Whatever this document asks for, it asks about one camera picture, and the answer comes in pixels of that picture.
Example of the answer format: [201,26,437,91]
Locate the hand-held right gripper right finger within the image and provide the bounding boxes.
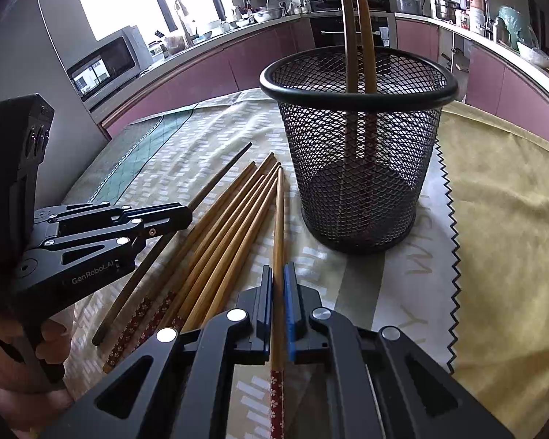
[284,262,515,439]

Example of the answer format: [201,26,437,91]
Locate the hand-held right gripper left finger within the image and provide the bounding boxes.
[41,265,275,439]

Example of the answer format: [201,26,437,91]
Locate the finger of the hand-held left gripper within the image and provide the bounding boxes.
[24,223,148,281]
[34,202,194,239]

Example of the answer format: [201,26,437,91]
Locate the wooden chopstick red floral end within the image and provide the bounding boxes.
[351,0,380,165]
[269,167,287,439]
[102,161,257,374]
[182,161,282,330]
[162,175,266,330]
[132,152,275,348]
[337,0,360,165]
[207,180,277,318]

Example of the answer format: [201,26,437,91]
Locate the dark grey chopstick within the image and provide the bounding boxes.
[92,142,254,347]

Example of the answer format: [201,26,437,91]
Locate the black mesh utensil holder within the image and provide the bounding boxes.
[259,46,459,253]

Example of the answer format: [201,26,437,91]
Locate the person's left hand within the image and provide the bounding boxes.
[0,318,77,432]

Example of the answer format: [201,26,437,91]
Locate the beige patterned tablecloth green stripe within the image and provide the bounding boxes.
[61,87,460,439]

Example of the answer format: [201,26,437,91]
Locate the grey refrigerator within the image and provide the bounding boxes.
[0,0,113,156]

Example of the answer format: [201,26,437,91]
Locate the silver microwave oven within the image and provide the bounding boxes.
[66,25,154,104]

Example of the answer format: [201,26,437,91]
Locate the pink kitchen base cabinets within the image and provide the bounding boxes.
[101,11,549,147]

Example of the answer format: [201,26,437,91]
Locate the kitchen faucet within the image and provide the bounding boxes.
[174,0,199,46]

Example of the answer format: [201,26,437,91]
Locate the yellow tablecloth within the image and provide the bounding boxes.
[432,101,549,421]

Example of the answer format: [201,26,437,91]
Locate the black built-in oven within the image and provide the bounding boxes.
[311,13,396,52]

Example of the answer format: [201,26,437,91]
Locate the steel stock pot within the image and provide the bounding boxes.
[430,0,460,23]

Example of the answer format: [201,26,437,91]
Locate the green bagged appliance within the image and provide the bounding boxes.
[498,5,531,51]

